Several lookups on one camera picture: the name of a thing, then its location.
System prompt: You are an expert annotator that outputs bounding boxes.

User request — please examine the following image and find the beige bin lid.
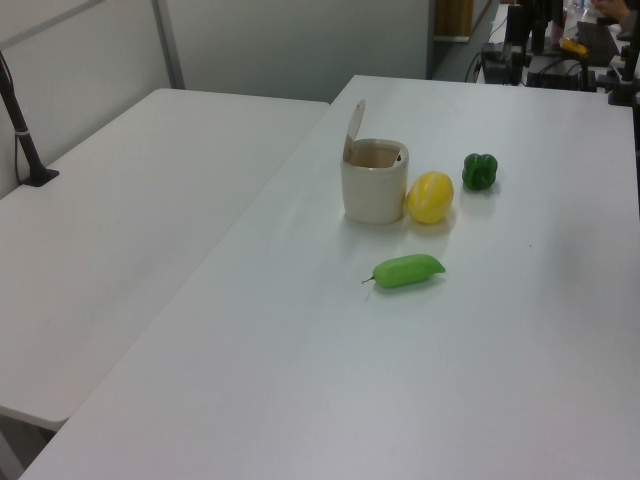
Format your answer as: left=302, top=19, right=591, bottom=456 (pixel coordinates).
left=342, top=98, right=367, bottom=164

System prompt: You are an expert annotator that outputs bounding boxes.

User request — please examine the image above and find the beige garbage bin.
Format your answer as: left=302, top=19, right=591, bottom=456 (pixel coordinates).
left=340, top=138, right=411, bottom=225

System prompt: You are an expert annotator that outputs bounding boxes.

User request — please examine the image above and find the light green toy cucumber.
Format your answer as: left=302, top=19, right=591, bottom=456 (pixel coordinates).
left=360, top=253, right=447, bottom=291

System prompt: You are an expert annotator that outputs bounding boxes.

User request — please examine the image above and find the yellow toy melon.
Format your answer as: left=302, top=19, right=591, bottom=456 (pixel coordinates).
left=404, top=171, right=455, bottom=226

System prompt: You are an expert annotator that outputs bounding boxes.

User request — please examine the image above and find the dark green toy pepper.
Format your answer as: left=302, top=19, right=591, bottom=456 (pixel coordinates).
left=461, top=152, right=500, bottom=192

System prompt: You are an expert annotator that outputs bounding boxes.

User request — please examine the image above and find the black equipment box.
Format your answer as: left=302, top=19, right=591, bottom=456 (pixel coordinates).
left=479, top=42, right=525, bottom=86

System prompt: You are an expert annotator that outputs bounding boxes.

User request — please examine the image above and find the wooden board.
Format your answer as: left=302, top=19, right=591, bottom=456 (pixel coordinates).
left=433, top=0, right=474, bottom=41

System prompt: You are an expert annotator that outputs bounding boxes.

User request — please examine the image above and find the black equipment block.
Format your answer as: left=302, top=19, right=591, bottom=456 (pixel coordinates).
left=524, top=55, right=597, bottom=92

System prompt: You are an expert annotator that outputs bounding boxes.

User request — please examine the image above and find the black pole stand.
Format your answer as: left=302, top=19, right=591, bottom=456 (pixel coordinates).
left=0, top=49, right=60, bottom=187

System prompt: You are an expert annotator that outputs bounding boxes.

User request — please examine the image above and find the small yellow object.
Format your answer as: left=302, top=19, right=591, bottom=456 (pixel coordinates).
left=558, top=35, right=589, bottom=58

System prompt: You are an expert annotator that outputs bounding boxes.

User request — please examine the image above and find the grey metal wall post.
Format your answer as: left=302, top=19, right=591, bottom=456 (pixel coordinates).
left=151, top=0, right=187, bottom=92

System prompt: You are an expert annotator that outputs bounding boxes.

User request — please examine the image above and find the black upright post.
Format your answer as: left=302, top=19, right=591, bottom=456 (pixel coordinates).
left=505, top=0, right=527, bottom=49
left=529, top=0, right=548, bottom=55

